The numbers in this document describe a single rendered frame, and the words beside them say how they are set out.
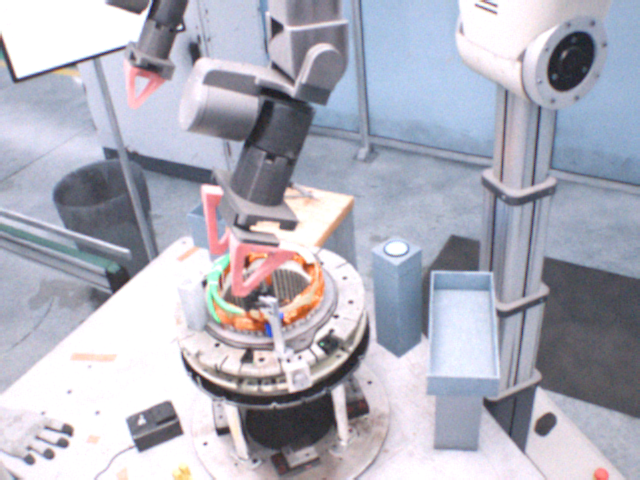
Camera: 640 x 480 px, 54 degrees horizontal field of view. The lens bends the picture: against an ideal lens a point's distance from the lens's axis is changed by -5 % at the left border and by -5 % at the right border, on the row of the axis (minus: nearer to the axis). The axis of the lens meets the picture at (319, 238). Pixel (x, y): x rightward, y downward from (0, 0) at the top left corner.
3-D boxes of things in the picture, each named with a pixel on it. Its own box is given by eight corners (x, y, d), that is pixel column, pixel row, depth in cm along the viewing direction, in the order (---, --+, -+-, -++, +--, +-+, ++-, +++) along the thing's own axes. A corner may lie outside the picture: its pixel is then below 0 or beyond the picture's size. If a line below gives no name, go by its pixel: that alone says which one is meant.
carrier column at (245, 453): (236, 459, 119) (214, 385, 107) (244, 450, 120) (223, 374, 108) (247, 465, 118) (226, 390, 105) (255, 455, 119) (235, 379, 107)
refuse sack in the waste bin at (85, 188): (58, 265, 276) (31, 197, 256) (118, 218, 302) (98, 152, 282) (121, 289, 259) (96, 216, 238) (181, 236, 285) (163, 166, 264)
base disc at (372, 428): (152, 451, 123) (151, 448, 122) (261, 325, 149) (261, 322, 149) (329, 536, 105) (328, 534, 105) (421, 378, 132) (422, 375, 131)
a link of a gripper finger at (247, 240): (215, 305, 65) (243, 224, 62) (196, 267, 71) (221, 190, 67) (274, 310, 69) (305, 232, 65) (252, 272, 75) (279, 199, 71)
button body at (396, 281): (399, 359, 139) (396, 265, 124) (376, 342, 143) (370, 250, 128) (421, 342, 142) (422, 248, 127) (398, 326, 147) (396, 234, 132)
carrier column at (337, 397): (333, 444, 120) (323, 368, 108) (340, 434, 121) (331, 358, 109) (345, 449, 119) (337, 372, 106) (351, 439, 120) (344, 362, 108)
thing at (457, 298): (485, 486, 111) (499, 378, 95) (424, 483, 113) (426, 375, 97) (482, 381, 131) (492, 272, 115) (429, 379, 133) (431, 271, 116)
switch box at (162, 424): (130, 431, 129) (122, 414, 125) (175, 413, 132) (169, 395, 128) (138, 453, 124) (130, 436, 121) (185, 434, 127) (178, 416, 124)
